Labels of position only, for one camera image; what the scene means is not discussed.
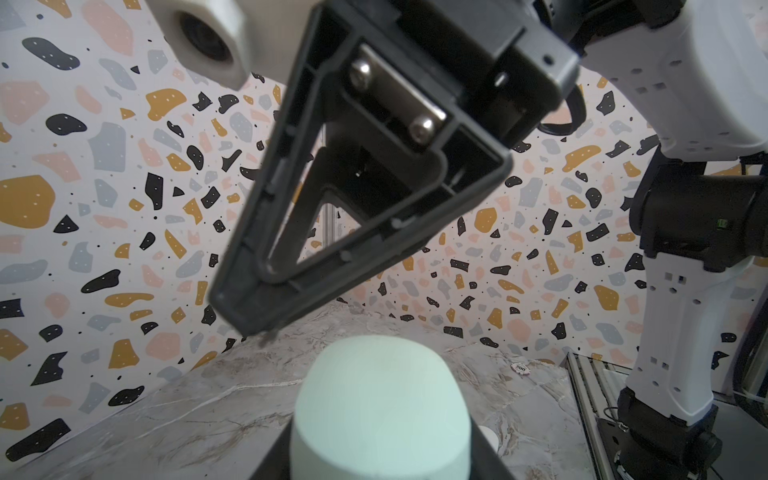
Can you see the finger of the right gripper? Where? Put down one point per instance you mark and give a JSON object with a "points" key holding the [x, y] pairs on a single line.
{"points": [[369, 158]]}

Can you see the aluminium rail frame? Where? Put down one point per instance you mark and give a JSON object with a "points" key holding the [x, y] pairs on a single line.
{"points": [[596, 385]]}

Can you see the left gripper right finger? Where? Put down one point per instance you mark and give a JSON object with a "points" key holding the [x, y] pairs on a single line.
{"points": [[485, 463]]}

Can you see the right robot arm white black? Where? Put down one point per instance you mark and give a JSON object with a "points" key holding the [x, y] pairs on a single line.
{"points": [[695, 73]]}

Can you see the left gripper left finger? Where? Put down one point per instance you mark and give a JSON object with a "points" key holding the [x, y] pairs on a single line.
{"points": [[276, 463]]}

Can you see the mint green earbud charging case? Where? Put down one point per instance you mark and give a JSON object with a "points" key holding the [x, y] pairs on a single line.
{"points": [[380, 407]]}

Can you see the white earbud charging case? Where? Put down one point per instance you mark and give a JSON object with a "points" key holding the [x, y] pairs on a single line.
{"points": [[491, 437]]}

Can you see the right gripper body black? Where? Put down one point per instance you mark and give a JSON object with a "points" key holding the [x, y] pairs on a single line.
{"points": [[512, 65]]}

